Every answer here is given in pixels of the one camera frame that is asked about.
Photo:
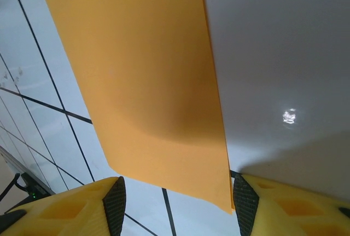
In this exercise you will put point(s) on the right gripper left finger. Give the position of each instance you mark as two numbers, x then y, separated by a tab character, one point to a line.
68	211

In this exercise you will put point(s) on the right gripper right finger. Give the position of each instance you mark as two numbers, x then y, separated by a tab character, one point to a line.
295	214

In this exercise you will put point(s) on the orange square paper sheet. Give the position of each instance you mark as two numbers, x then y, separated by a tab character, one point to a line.
142	69

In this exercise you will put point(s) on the aluminium mounting rail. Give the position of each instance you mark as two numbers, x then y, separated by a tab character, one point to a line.
11	162

